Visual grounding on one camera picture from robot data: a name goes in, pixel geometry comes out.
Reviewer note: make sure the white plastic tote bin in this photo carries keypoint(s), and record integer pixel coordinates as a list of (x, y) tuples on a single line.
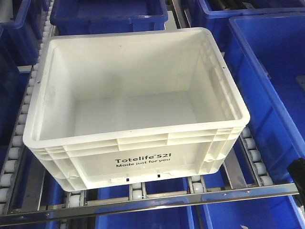
[(117, 109)]

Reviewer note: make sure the blue bin top centre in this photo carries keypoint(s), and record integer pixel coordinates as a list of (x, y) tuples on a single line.
[(77, 17)]

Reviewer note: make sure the blue bin right shelf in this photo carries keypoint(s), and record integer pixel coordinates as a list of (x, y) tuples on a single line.
[(266, 57)]

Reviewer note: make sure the white roller track rail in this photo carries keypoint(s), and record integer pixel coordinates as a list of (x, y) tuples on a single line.
[(21, 43)]

